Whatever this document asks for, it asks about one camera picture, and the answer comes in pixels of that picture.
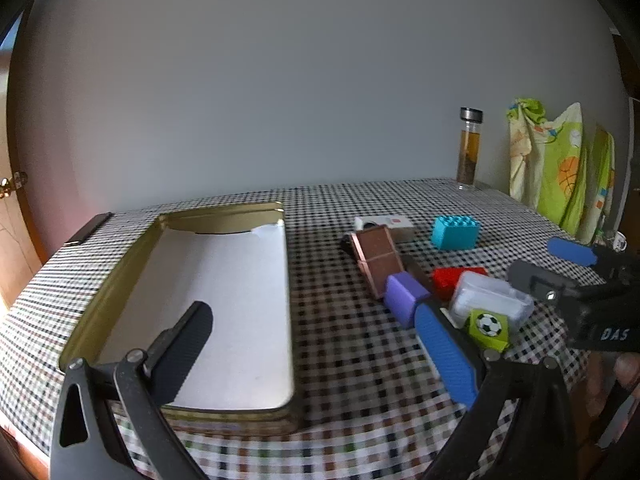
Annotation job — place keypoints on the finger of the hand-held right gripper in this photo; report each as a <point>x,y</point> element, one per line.
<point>572,252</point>

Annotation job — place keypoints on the red toy brick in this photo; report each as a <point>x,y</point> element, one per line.
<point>445,282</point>

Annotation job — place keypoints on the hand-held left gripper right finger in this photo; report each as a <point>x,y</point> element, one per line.
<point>445,355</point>

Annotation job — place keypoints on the cyan toy brick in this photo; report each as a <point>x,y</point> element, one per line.
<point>455,235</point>

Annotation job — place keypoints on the person's right hand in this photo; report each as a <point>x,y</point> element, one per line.
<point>629,367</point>

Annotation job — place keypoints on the black flat rectangular object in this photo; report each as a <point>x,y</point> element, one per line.
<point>87,229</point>

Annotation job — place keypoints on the brass door knob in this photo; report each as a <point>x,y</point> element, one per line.
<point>5,186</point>

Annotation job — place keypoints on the purple block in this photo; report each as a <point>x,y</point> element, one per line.
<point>402,297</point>

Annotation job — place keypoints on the glass bottle with metal cap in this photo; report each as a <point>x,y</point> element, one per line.
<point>469,155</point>

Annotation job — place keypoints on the green printed cloth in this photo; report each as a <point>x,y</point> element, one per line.
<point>555,170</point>

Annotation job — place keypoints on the green cube with ball print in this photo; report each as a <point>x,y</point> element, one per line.
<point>487,327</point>

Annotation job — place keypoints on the checkered tablecloth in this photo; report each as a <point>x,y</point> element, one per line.
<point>350,360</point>

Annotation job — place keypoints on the white box with red mark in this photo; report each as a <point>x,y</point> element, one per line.
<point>395,227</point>

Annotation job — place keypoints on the wooden door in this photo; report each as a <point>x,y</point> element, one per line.
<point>15,240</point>

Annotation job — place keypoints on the clear plastic box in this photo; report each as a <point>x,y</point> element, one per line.
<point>492,295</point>

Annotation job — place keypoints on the white paper liner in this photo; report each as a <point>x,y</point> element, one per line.
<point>235,310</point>

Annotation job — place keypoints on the copper-coloured case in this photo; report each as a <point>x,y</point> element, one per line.
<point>377,255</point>

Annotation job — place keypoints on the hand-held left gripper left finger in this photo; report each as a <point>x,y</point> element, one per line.
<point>185,340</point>

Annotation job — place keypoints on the small white cup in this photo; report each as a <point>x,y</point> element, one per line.
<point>620,241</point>

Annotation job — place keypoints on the gold metal tin tray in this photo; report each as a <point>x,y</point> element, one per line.
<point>125,265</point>

